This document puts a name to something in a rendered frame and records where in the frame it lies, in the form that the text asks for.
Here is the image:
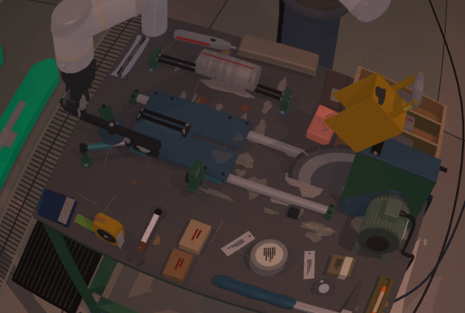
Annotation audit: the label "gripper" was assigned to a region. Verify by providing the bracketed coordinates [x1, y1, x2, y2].
[59, 60, 97, 117]

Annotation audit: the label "black stop arm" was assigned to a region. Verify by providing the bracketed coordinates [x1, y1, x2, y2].
[77, 108, 163, 159]

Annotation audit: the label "black cradle rods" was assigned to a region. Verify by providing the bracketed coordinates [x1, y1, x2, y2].
[135, 108, 192, 137]

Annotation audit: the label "blue saw carriage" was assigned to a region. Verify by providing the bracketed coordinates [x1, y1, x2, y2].
[131, 89, 253, 185]

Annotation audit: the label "green carriage clamp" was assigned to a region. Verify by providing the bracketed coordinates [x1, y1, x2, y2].
[184, 159, 208, 195]

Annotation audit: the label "grey saw blade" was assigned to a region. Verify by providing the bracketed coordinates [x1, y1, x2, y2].
[291, 146, 358, 198]

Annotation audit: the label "blue and green saw housing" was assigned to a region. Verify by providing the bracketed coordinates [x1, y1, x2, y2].
[338, 141, 448, 220]

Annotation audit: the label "blue pivot disc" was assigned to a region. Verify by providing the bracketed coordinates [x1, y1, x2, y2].
[98, 119, 126, 146]

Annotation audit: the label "teal lever with black knob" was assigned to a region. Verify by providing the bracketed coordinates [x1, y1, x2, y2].
[79, 137, 132, 169]

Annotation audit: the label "green machine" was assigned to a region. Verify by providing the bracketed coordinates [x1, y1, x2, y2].
[0, 41, 61, 192]

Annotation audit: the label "grey steel ruler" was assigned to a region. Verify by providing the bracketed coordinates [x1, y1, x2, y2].
[110, 34, 150, 80]

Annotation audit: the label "grey floor drain grate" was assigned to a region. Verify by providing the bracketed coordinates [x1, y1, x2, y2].
[0, 0, 191, 285]

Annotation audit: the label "blue and grey sponge block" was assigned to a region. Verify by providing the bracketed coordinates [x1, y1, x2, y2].
[36, 188, 78, 228]

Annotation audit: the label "white bottle with brown cap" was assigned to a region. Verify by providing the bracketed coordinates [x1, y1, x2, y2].
[140, 0, 169, 39]

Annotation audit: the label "yellow tape measure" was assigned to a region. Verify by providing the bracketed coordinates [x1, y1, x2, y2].
[73, 212, 126, 249]

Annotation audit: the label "grey knife with red stripe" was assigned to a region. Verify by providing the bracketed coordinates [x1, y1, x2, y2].
[172, 28, 237, 51]

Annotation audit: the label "black ribbed panel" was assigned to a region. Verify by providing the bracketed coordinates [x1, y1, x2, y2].
[11, 219, 104, 313]

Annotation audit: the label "grey stone chip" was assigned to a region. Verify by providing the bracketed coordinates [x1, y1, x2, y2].
[284, 171, 325, 200]
[235, 151, 256, 169]
[299, 219, 339, 244]

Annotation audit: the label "tan cardboard box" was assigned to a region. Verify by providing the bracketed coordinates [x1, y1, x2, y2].
[178, 218, 212, 256]

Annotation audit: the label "orange brown cardboard box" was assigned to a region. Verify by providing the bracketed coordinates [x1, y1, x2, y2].
[162, 248, 195, 283]

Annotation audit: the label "long tan block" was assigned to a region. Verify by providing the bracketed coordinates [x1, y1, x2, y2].
[236, 34, 321, 77]

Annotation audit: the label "white paper tag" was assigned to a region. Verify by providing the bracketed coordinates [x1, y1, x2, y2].
[302, 250, 317, 281]
[220, 231, 257, 257]

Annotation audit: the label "pink speckled block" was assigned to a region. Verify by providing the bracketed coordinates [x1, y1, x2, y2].
[305, 104, 338, 146]

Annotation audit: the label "dark blue drum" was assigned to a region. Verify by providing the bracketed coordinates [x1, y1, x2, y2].
[273, 0, 351, 71]

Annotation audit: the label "grey round tin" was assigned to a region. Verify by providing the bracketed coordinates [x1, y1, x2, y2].
[249, 238, 290, 277]

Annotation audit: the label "dark brown flat box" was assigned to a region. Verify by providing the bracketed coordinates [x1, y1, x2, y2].
[320, 68, 356, 113]

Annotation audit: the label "small grey round disc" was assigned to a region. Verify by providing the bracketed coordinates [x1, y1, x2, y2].
[311, 278, 332, 299]

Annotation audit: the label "brown and cream box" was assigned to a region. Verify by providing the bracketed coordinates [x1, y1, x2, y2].
[324, 253, 356, 281]

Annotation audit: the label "green electric motor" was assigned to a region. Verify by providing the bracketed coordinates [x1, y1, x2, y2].
[356, 190, 412, 260]

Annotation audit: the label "wooden compartment crate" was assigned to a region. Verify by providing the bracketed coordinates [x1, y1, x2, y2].
[353, 64, 448, 158]

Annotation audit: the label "green case with orange insert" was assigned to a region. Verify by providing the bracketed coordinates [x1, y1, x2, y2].
[364, 275, 396, 313]

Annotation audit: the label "green post with black knob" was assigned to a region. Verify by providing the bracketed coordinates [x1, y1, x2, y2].
[98, 104, 116, 122]

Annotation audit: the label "green bench frame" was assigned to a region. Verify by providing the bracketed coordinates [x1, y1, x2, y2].
[43, 223, 233, 313]

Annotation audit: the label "blue handled tool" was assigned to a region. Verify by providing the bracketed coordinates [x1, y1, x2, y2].
[212, 274, 354, 313]

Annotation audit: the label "grey guard handle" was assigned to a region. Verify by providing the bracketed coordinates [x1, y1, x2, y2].
[393, 70, 426, 113]

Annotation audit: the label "black motor cable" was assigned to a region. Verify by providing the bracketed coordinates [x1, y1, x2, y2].
[398, 209, 418, 260]

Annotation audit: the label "black floor cable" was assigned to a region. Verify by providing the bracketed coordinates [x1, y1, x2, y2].
[418, 0, 465, 204]
[393, 200, 465, 304]

